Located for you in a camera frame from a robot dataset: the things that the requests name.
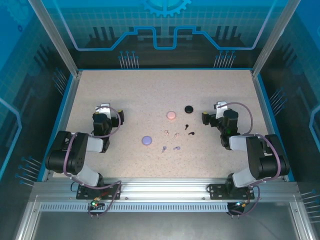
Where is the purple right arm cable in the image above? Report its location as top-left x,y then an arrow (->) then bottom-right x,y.
217,101 -> 282,218

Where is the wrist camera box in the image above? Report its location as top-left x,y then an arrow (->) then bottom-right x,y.
95,102 -> 111,117
213,101 -> 229,118

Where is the aluminium frame post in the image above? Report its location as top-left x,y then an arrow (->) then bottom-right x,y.
27,0 -> 83,77
251,0 -> 302,77

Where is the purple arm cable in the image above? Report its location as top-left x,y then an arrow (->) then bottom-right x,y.
62,106 -> 123,219
217,101 -> 282,218

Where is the aluminium side rail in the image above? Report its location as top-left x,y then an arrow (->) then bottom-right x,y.
251,71 -> 297,182
41,71 -> 83,182

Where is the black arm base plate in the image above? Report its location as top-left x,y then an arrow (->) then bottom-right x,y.
208,183 -> 256,200
76,183 -> 122,200

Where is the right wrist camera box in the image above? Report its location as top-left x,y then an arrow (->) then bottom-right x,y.
213,101 -> 229,118

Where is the slotted grey cable duct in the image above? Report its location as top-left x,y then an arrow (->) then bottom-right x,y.
39,202 -> 232,213

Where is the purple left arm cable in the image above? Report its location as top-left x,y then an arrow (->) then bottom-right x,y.
62,106 -> 123,219

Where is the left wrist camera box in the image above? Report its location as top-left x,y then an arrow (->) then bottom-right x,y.
95,102 -> 111,117

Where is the aluminium front rail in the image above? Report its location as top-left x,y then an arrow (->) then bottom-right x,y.
32,177 -> 301,203

